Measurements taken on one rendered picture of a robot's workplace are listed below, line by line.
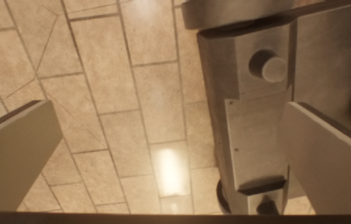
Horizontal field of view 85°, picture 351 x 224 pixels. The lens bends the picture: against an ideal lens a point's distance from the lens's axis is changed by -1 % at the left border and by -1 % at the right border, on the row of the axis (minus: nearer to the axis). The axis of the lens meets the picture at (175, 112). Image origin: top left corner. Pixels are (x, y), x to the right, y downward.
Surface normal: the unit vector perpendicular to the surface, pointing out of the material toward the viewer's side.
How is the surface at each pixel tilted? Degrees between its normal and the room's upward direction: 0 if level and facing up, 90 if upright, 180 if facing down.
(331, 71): 0
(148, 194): 0
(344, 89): 0
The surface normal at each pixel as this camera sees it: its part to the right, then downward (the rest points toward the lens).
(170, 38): 0.06, 0.45
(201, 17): -0.69, 0.49
